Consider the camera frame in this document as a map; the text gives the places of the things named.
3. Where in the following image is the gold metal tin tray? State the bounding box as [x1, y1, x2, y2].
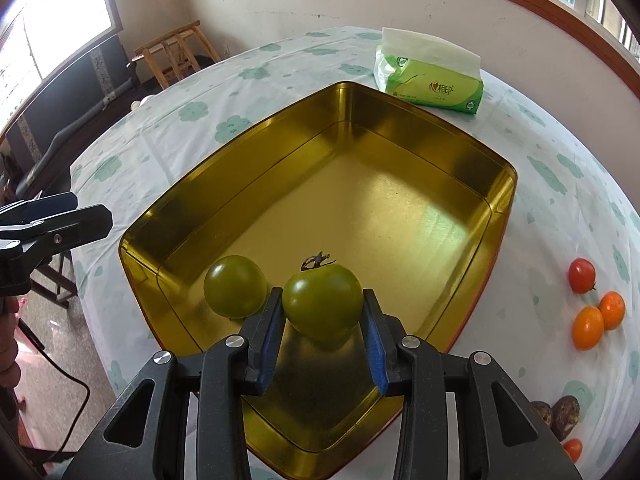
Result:
[118, 81, 518, 466]

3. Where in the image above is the brown water chestnut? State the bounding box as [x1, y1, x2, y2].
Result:
[530, 401, 554, 428]
[550, 395, 581, 442]

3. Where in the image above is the stemless green tomato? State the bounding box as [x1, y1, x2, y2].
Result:
[203, 255, 268, 319]

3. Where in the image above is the white green-patterned tablecloth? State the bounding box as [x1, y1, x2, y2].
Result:
[70, 25, 640, 480]

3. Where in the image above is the person's left hand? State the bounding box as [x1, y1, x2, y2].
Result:
[0, 297, 22, 416]

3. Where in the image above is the dark wooden stool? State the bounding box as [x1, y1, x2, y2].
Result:
[20, 240, 76, 311]

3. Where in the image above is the black cable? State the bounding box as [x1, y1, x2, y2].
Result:
[17, 317, 91, 463]

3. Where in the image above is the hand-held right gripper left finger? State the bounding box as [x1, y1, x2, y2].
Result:
[60, 287, 286, 480]

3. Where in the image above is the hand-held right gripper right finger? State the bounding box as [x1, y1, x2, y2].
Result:
[361, 287, 583, 480]

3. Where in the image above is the grey padded rail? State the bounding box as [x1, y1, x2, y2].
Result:
[15, 67, 138, 196]

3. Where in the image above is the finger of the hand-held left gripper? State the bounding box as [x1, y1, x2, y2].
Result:
[0, 204, 113, 263]
[0, 192, 77, 228]

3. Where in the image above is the bright glass door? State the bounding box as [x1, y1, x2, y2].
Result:
[0, 0, 123, 136]

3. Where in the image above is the green tomato with stem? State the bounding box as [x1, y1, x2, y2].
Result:
[281, 250, 364, 343]

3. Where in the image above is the brown framed window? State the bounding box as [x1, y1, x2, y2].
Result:
[350, 0, 640, 126]

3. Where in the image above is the light wooden chair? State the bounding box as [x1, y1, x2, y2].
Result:
[134, 21, 221, 91]

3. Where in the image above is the small orange kumquat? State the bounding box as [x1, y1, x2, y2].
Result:
[598, 291, 627, 332]
[572, 306, 606, 351]

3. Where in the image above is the green tissue pack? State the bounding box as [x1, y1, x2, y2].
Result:
[372, 27, 486, 116]

